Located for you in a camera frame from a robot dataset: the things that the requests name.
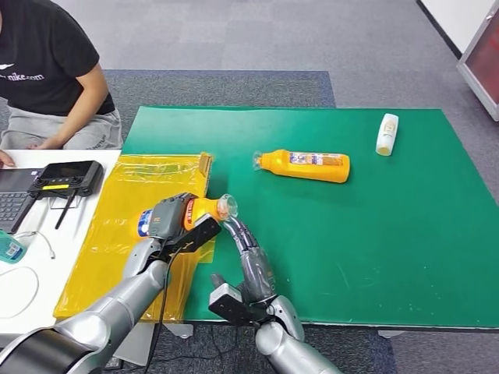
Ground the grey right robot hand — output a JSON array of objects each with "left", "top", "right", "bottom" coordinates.
[{"left": 210, "top": 215, "right": 276, "bottom": 306}]

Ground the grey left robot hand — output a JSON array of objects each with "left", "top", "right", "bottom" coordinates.
[{"left": 149, "top": 192, "right": 199, "bottom": 242}]

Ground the orange bottle with clear cap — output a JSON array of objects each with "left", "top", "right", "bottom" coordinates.
[
  {"left": 130, "top": 193, "right": 239, "bottom": 239},
  {"left": 252, "top": 150, "right": 351, "bottom": 184}
]

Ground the small white bottle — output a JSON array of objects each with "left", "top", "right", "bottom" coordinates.
[{"left": 375, "top": 113, "right": 399, "bottom": 157}]

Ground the yellow plastic-wrapped board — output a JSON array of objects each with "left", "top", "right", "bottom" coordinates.
[{"left": 54, "top": 152, "right": 215, "bottom": 323}]

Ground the black remote controller with antenna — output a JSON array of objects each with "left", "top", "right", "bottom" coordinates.
[{"left": 28, "top": 160, "right": 105, "bottom": 231}]

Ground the clear controller stand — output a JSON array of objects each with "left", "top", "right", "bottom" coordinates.
[{"left": 48, "top": 196, "right": 85, "bottom": 210}]

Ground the green table mat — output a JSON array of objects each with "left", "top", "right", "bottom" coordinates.
[{"left": 122, "top": 106, "right": 499, "bottom": 330}]

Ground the dark laptop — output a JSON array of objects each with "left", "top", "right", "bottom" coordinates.
[{"left": 0, "top": 168, "right": 42, "bottom": 235}]

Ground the teal plastic item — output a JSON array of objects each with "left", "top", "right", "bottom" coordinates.
[{"left": 0, "top": 229, "right": 27, "bottom": 265}]

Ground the person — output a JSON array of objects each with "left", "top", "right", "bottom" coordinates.
[{"left": 0, "top": 0, "right": 124, "bottom": 169}]

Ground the grey cabinet with red panel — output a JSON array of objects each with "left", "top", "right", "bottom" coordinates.
[{"left": 457, "top": 0, "right": 499, "bottom": 123}]

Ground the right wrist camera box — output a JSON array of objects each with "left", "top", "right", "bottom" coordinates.
[{"left": 208, "top": 282, "right": 258, "bottom": 327}]

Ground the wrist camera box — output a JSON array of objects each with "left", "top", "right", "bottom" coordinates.
[
  {"left": 208, "top": 282, "right": 258, "bottom": 327},
  {"left": 183, "top": 213, "right": 223, "bottom": 249}
]

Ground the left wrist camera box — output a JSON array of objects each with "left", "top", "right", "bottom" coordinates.
[{"left": 183, "top": 213, "right": 223, "bottom": 249}]

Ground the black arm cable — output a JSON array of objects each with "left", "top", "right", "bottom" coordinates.
[{"left": 143, "top": 246, "right": 184, "bottom": 374}]

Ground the thin white cable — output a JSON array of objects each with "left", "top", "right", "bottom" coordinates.
[{"left": 14, "top": 231, "right": 56, "bottom": 260}]

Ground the looped white cable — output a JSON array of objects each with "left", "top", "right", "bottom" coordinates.
[{"left": 0, "top": 266, "right": 40, "bottom": 320}]

